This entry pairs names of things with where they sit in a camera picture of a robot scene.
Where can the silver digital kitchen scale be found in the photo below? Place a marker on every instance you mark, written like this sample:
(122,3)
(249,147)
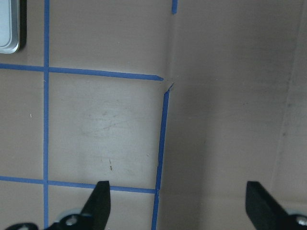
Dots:
(13,25)

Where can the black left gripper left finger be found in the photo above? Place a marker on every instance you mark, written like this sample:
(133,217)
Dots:
(94,214)

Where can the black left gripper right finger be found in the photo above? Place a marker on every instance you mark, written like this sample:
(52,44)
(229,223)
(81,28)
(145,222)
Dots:
(265,213)

